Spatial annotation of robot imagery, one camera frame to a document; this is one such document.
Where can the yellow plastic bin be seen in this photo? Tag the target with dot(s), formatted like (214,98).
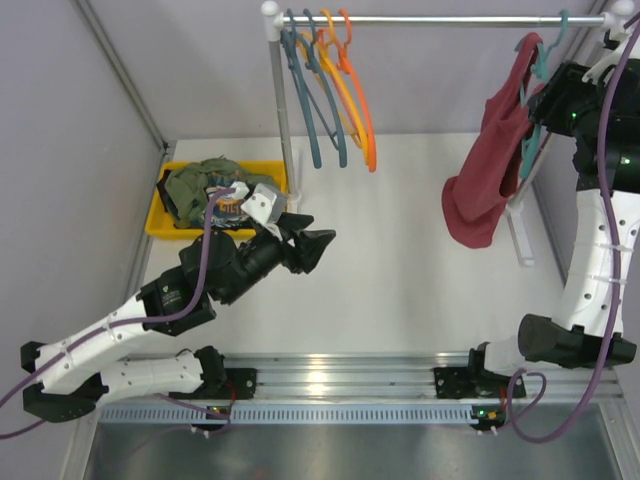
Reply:
(159,222)

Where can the white clothes rack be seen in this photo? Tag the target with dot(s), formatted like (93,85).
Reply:
(275,22)

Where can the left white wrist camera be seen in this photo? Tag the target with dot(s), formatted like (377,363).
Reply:
(264,205)

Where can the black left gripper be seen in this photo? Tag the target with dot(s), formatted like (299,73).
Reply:
(292,245)

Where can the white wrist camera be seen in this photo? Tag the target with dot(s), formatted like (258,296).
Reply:
(264,205)
(612,50)

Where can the green graphic t-shirt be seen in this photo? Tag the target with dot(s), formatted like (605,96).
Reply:
(185,191)

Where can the perforated cable duct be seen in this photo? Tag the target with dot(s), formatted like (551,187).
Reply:
(302,414)

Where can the orange hanger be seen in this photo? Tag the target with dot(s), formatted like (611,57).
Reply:
(334,60)

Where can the dark teal hanger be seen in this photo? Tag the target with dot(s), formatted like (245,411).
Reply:
(289,44)
(330,110)

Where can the light teal hanger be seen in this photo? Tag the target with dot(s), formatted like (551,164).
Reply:
(530,145)

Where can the red tank top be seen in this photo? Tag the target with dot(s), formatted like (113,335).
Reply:
(474,200)

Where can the yellow hanger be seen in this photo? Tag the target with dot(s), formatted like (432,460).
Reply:
(326,55)

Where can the aluminium rail frame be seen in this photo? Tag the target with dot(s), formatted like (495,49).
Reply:
(336,378)

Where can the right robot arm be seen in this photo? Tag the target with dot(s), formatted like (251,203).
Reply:
(585,330)

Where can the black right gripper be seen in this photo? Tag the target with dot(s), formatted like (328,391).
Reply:
(545,105)

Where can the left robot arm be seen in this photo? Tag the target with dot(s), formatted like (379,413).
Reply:
(94,367)

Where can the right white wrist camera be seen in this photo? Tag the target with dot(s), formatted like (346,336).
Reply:
(612,50)

